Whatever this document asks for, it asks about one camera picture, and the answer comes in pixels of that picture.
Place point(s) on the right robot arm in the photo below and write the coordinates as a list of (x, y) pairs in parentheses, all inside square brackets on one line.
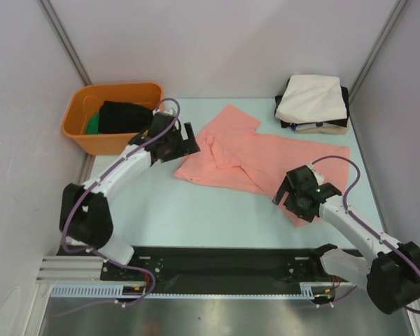
[(388, 270)]

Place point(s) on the black t shirt in bin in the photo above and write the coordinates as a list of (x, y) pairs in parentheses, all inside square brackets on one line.
[(123, 117)]

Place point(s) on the white folded t shirt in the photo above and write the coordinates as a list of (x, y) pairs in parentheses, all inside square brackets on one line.
[(311, 99)]

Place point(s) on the orange plastic bin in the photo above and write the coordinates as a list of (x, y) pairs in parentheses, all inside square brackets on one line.
[(86, 102)]

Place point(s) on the beige folded t shirt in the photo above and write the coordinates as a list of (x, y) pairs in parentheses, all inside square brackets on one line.
[(332, 129)]

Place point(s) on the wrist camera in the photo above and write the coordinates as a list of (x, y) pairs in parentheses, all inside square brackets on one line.
[(318, 176), (167, 112)]

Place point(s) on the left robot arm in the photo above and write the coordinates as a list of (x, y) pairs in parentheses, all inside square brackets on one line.
[(86, 208)]

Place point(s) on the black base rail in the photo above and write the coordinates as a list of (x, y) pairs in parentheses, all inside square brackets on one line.
[(232, 271)]

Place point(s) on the white slotted cable duct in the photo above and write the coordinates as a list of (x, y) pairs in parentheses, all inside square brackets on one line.
[(109, 291)]

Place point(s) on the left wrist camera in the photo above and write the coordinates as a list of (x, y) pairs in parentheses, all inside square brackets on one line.
[(167, 112)]

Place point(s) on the green t shirt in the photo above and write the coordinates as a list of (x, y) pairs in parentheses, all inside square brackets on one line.
[(93, 125)]

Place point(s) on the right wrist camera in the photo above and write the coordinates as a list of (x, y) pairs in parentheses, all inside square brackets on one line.
[(318, 176)]

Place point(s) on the patterned folded t shirt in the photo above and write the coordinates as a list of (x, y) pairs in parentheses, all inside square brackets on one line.
[(308, 126)]

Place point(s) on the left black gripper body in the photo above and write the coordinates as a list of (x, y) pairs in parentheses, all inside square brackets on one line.
[(175, 148)]

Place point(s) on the pink t shirt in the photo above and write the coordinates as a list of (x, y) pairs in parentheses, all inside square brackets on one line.
[(233, 155)]

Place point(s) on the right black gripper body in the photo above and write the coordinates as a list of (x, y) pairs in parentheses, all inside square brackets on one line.
[(288, 197)]

